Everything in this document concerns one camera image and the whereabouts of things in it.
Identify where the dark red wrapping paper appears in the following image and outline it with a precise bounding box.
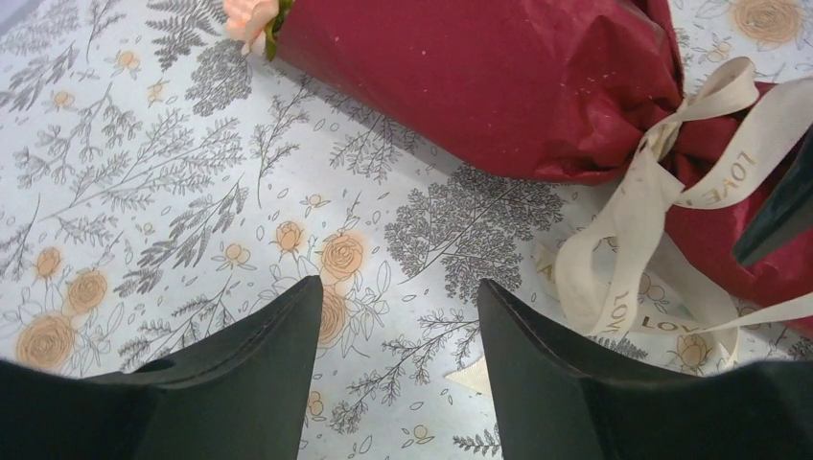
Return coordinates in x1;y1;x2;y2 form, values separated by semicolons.
275;1;812;316

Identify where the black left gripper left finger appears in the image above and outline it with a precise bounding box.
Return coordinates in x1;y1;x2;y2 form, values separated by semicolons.
1;276;323;459

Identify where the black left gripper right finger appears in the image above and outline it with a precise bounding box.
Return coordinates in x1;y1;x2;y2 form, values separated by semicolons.
477;280;812;459

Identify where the pink fake rose stem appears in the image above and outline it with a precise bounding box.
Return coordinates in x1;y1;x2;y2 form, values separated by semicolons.
222;0;293;61

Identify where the floral patterned table mat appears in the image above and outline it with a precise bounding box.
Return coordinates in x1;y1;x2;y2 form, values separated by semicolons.
1;1;812;459

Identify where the cream ribbon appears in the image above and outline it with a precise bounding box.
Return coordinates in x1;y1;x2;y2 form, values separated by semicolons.
444;57;813;398

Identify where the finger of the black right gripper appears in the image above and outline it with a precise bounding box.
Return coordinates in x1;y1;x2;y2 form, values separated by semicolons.
733;127;812;266

